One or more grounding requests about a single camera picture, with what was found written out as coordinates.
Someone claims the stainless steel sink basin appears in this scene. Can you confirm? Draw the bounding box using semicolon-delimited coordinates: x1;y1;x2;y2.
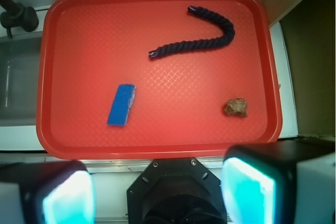
1;32;42;126

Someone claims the blue rectangular sponge block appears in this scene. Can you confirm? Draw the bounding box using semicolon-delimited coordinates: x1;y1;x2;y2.
107;84;136;126

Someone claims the red plastic tray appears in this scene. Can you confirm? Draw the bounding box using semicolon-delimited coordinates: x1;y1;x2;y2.
36;0;282;159

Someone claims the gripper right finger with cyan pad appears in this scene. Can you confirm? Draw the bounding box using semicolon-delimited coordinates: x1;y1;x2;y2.
221;140;335;223

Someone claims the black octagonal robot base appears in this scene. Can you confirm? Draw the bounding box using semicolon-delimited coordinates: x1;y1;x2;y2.
127;158;227;223

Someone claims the dark purple twisted rope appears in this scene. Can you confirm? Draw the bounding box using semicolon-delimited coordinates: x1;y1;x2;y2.
148;5;236;61

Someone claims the brown rock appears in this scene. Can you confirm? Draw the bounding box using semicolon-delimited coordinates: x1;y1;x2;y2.
224;98;247;118

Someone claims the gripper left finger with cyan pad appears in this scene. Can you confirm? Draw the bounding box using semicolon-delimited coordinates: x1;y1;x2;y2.
1;161;96;223

